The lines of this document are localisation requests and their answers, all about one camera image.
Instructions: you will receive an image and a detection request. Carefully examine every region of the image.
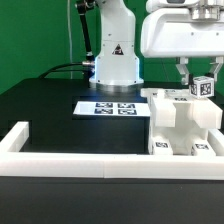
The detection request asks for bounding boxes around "white marker base sheet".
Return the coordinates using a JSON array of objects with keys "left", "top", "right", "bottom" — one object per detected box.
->
[{"left": 73, "top": 101, "right": 150, "bottom": 117}]

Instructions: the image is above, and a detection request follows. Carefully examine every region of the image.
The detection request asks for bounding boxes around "white chair seat block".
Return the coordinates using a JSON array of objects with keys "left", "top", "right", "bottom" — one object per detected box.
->
[{"left": 147, "top": 99, "right": 209, "bottom": 156}]

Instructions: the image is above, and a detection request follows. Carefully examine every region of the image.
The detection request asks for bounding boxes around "white tagged cube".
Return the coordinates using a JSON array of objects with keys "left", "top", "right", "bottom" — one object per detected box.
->
[{"left": 189, "top": 76, "right": 214, "bottom": 99}]

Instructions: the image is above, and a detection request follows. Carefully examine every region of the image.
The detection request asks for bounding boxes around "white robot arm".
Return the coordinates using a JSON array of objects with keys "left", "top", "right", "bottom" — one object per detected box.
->
[{"left": 76, "top": 0, "right": 224, "bottom": 87}]

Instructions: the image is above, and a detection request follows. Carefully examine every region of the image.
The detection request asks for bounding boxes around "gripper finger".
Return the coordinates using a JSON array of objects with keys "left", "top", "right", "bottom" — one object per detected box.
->
[
  {"left": 210, "top": 56, "right": 224, "bottom": 80},
  {"left": 176, "top": 57, "right": 193, "bottom": 85}
]

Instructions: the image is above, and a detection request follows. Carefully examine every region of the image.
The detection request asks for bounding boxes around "white U-shaped fence frame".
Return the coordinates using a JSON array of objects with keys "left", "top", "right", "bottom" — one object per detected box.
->
[{"left": 0, "top": 122, "right": 224, "bottom": 180}]

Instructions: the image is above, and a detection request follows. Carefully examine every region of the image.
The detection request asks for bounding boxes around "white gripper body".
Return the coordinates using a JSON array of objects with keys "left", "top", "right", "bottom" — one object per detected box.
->
[{"left": 140, "top": 0, "right": 224, "bottom": 58}]

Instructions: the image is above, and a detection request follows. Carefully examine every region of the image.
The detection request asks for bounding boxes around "small white chair part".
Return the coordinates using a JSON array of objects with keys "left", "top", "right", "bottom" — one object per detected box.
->
[{"left": 149, "top": 138, "right": 173, "bottom": 155}]

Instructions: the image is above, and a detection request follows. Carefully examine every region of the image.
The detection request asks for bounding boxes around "black cable hose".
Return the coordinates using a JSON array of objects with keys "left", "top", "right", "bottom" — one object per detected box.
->
[{"left": 38, "top": 0, "right": 98, "bottom": 80}]

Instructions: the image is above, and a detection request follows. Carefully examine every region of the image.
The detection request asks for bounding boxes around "white chair back frame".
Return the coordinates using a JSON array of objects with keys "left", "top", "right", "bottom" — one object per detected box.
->
[{"left": 140, "top": 88, "right": 222, "bottom": 129}]

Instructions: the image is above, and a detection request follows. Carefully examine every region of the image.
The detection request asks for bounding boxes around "thin white cable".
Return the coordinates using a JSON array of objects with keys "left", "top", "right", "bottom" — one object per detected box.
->
[{"left": 66, "top": 0, "right": 74, "bottom": 80}]

